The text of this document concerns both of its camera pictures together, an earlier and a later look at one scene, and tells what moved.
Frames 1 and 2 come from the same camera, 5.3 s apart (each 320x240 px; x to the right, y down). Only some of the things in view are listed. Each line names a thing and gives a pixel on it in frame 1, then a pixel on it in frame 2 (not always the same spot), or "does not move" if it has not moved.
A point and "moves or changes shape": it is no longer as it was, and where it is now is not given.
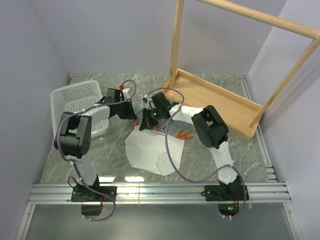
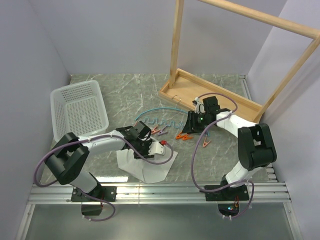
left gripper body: (121, 110) -> (142, 147)
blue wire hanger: (143, 110) moves or changes shape
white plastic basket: (75, 98) does not move
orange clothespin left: (179, 135) does not move
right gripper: (145, 124) -> (191, 126)
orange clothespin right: (186, 137) does not move
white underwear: (147, 150) moves or changes shape
